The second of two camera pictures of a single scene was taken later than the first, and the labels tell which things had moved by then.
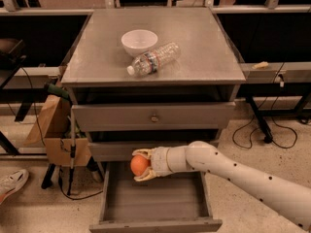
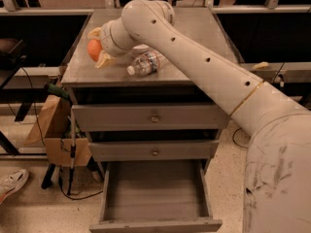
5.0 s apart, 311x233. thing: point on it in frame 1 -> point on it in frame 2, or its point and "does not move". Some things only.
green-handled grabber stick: [60, 92] does not move
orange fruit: [138, 164] -> [94, 48]
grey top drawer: [150, 116] does not move
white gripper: [159, 162] -> [105, 39]
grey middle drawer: [106, 151] does not move
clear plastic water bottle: [149, 62] does not move
